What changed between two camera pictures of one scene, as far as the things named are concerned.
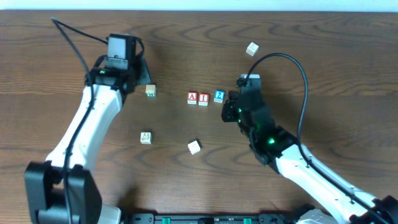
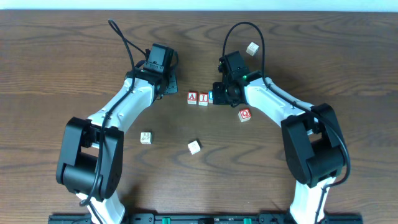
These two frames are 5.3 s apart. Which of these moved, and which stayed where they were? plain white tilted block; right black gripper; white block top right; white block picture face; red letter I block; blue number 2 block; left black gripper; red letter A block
Moved: blue number 2 block; right black gripper; left black gripper
Stayed: white block picture face; red letter A block; white block top right; plain white tilted block; red letter I block
